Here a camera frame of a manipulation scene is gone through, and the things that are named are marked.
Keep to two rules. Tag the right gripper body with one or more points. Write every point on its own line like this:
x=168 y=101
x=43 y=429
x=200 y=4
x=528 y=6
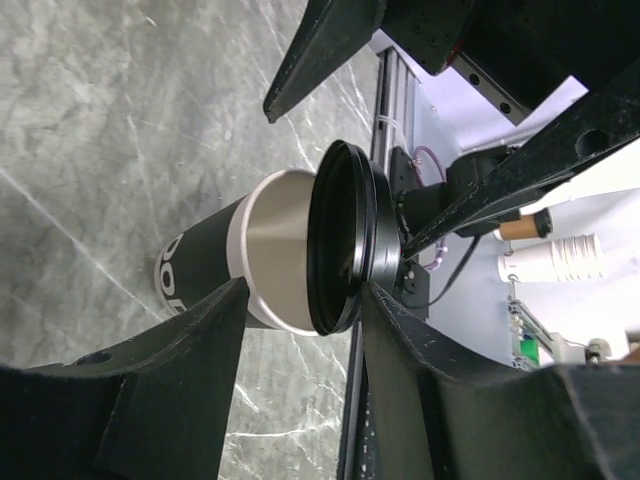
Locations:
x=528 y=47

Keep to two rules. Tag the black plastic cup lid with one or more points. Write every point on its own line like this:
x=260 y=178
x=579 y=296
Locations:
x=352 y=237

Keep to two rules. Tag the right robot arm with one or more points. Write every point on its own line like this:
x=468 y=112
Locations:
x=415 y=208

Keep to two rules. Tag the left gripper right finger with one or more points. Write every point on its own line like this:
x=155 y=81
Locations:
x=443 y=411

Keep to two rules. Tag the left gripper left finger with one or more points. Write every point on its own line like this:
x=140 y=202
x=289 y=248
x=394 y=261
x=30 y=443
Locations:
x=154 y=406

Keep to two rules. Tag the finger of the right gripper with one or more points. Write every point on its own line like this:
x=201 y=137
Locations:
x=329 y=34
x=591 y=129

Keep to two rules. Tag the black white paper cup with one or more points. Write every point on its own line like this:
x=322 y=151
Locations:
x=262 y=238

